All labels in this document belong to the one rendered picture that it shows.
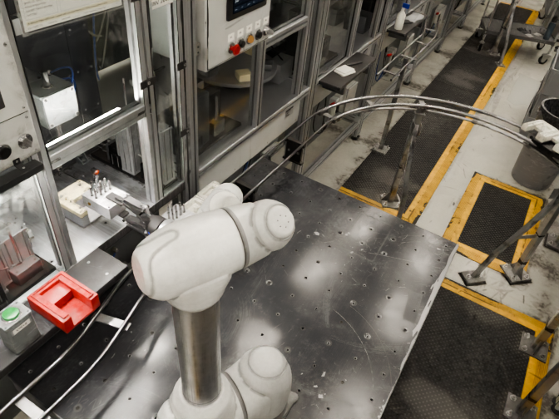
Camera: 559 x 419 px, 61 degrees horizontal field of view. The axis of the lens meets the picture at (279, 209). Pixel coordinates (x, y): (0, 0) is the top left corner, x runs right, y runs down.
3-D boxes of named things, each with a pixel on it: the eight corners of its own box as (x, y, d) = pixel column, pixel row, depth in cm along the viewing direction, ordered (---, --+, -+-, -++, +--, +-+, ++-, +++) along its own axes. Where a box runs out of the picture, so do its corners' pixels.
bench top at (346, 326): (294, 608, 116) (295, 606, 114) (9, 381, 152) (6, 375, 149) (456, 250, 217) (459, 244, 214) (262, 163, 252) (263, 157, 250)
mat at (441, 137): (413, 229, 321) (413, 228, 320) (335, 194, 340) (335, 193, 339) (540, 12, 713) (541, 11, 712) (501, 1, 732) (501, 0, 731)
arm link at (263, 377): (298, 406, 145) (308, 368, 130) (246, 436, 137) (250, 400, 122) (270, 363, 155) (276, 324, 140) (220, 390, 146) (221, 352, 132)
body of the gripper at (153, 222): (171, 233, 158) (150, 221, 161) (170, 214, 153) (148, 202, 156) (155, 245, 153) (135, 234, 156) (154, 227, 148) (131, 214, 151)
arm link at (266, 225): (259, 196, 109) (206, 214, 103) (296, 180, 93) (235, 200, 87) (279, 249, 109) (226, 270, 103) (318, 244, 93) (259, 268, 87)
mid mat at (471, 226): (522, 283, 293) (524, 282, 292) (437, 244, 312) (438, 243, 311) (546, 199, 360) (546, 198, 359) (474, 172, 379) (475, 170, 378)
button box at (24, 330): (17, 355, 130) (5, 330, 122) (-2, 341, 132) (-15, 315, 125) (42, 334, 135) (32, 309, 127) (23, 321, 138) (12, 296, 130)
